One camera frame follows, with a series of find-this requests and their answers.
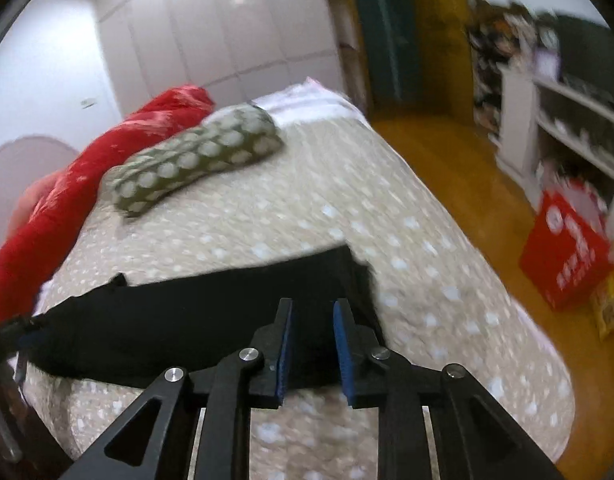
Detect pink striped pillow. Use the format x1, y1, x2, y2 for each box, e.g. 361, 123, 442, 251
252, 77, 368, 128

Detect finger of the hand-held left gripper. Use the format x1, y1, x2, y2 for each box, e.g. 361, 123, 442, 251
0, 316, 44, 361

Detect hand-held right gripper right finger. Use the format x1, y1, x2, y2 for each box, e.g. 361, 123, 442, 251
333, 298, 568, 480

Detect green dotted pillow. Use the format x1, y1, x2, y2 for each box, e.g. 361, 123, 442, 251
100, 102, 285, 219

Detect white wardrobe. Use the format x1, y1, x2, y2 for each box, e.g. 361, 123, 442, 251
95, 0, 346, 119

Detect dark green door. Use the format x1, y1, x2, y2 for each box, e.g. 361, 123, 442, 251
348, 0, 424, 103

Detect white shelf unit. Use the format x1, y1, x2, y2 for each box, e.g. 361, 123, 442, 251
495, 65, 614, 211

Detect red shopping bag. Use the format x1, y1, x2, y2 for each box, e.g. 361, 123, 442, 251
518, 183, 613, 311

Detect black pants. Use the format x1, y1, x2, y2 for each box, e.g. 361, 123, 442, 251
18, 246, 383, 390

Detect yellow bag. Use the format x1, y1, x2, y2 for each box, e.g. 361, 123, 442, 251
589, 230, 614, 341

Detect red blanket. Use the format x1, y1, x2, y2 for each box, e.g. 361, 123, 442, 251
0, 85, 216, 328

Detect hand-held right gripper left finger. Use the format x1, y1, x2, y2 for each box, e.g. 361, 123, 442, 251
62, 298, 294, 480

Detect bed with beige dotted cover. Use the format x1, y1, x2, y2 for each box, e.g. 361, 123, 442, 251
26, 110, 574, 480

